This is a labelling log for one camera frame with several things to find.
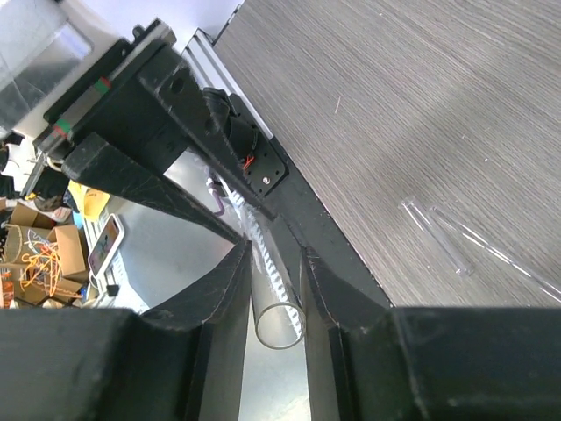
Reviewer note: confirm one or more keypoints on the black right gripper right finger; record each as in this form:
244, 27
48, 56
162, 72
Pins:
366, 362

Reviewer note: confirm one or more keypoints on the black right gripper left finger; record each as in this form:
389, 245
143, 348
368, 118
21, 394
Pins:
182, 360

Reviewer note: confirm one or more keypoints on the smartphone on stand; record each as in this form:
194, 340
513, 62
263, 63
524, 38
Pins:
106, 246

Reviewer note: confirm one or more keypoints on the cardboard boxes clutter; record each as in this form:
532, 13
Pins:
42, 257

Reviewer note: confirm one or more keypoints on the clear glass test tube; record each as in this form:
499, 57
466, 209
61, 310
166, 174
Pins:
278, 317

